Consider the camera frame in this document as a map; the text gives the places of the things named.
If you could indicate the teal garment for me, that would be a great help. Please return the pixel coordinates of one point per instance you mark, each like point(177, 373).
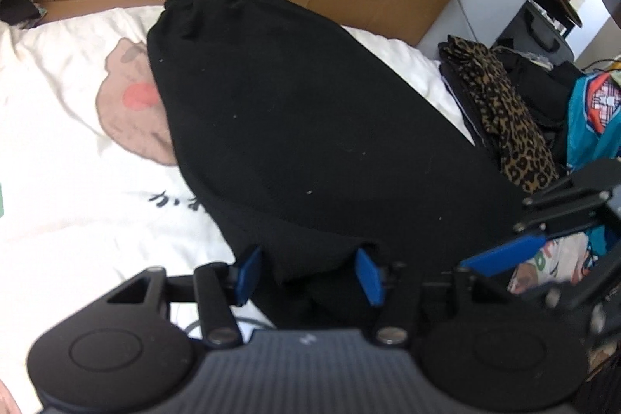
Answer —
point(587, 132)

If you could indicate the white printed blanket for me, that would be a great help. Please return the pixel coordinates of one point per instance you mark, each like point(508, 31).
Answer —
point(63, 152)

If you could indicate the pile of dark clothes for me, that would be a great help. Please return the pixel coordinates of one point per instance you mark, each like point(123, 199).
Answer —
point(533, 79)

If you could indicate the printed white cloth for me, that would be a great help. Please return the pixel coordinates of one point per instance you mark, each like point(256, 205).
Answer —
point(548, 261)

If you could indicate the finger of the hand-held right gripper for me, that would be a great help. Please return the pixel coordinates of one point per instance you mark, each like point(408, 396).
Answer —
point(504, 250)
point(592, 302)

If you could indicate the black pants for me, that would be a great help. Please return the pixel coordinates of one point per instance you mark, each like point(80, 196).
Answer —
point(291, 128)

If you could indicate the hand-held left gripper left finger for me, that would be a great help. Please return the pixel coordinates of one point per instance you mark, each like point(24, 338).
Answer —
point(248, 273)

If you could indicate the dark round table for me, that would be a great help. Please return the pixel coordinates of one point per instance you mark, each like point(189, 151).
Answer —
point(612, 1)

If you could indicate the leopard print garment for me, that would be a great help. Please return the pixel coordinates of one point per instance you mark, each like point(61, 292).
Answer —
point(509, 128)

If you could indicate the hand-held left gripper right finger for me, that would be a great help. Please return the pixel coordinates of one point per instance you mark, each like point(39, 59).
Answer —
point(368, 278)

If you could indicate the black cloth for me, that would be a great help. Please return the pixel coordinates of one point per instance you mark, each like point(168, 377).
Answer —
point(19, 11)

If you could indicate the dark grey suitcase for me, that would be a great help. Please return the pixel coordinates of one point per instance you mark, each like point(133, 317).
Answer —
point(533, 31)

